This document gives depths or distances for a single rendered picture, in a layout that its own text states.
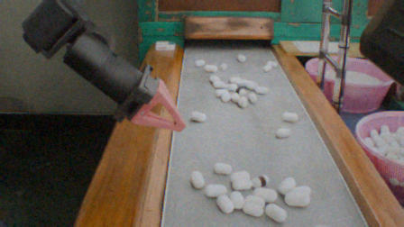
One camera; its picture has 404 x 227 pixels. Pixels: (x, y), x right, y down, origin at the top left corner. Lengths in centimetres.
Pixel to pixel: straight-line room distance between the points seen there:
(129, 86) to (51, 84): 202
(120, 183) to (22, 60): 203
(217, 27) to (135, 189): 86
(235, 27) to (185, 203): 86
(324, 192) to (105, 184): 35
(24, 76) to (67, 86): 28
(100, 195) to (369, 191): 41
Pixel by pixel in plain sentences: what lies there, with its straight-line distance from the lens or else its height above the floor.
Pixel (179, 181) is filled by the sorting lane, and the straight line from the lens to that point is 69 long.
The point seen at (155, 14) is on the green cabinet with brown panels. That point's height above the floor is 86.
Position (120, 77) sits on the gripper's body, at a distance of 59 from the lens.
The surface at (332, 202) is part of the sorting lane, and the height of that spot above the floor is 74.
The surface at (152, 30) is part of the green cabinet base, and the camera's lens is 145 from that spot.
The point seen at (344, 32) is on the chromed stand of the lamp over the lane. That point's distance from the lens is 92.
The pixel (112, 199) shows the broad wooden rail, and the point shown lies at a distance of 62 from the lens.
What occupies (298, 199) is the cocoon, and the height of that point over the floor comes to 76.
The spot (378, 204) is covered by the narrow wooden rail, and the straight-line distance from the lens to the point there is 64.
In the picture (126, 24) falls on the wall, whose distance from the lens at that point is 236.
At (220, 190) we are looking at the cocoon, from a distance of 64.
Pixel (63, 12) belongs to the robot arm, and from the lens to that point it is 58.
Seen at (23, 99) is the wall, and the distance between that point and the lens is 271.
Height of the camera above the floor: 112
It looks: 24 degrees down
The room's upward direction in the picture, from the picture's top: straight up
